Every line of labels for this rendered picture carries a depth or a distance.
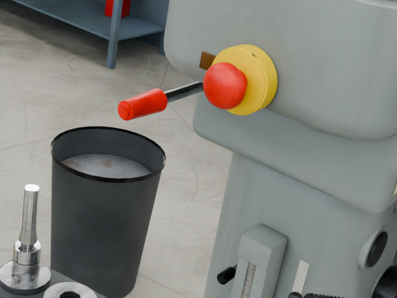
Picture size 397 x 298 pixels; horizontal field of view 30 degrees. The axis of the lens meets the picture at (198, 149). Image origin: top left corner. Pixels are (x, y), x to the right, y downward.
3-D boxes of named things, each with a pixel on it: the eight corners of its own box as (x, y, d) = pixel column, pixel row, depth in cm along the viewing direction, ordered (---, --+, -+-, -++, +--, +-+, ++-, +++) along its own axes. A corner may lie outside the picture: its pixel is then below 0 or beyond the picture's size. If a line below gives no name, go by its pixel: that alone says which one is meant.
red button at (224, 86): (232, 119, 62) (241, 73, 60) (194, 102, 64) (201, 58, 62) (253, 110, 64) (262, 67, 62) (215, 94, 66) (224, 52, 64)
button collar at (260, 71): (259, 125, 64) (273, 60, 61) (203, 101, 67) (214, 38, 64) (270, 120, 65) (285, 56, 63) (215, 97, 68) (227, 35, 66)
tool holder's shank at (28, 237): (16, 248, 125) (20, 191, 120) (19, 238, 128) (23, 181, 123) (35, 250, 125) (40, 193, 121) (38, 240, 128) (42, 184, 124)
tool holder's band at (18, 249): (10, 255, 125) (11, 250, 124) (15, 240, 129) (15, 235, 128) (39, 258, 125) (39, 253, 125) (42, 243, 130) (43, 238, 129)
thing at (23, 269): (9, 280, 127) (10, 255, 125) (13, 265, 131) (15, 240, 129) (37, 283, 127) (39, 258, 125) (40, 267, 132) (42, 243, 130)
